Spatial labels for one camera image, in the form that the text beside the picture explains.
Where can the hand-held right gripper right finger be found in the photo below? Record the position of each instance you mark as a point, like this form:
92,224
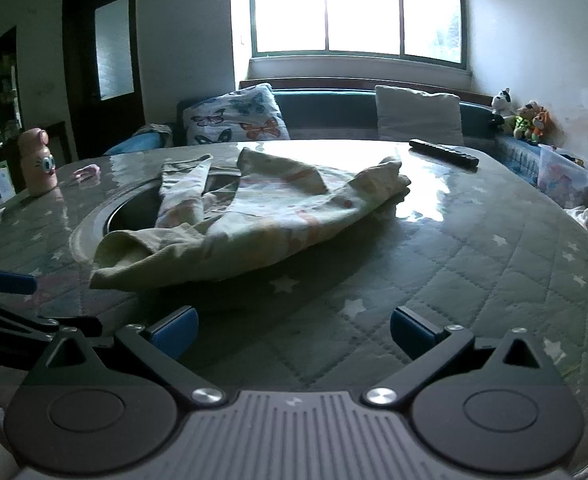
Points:
413,332

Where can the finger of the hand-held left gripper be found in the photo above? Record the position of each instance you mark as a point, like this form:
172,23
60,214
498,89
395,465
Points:
9,284
4,330

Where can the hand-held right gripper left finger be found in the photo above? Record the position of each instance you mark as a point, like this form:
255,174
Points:
176,332

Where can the pale printed child's shirt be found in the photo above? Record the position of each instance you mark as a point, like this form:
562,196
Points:
274,210

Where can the round recessed cooktop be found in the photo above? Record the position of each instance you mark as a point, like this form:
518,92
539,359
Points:
129,210

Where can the small pink object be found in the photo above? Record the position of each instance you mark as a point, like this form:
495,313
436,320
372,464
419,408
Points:
86,172

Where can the low dark wooden cabinet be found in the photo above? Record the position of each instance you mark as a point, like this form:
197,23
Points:
59,142

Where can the black remote control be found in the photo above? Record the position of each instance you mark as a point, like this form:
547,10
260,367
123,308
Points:
443,152

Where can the blue cloth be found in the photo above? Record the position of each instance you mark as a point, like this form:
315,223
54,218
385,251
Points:
129,145

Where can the dark door with glass pane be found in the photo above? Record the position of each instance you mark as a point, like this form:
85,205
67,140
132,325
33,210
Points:
81,85

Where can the plain white pillow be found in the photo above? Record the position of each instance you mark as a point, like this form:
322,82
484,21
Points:
418,112

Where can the clear plastic storage box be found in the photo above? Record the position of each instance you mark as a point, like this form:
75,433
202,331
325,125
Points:
568,175

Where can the butterfly print pillow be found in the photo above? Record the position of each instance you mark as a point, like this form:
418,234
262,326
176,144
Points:
234,115

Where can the green and yellow plush toy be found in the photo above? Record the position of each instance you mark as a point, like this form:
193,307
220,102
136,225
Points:
523,122

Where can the teal sofa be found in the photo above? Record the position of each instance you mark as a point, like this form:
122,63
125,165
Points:
329,110

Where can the orange plush toy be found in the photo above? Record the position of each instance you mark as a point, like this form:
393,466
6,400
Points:
542,125

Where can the large window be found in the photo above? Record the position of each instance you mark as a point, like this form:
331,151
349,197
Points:
358,10

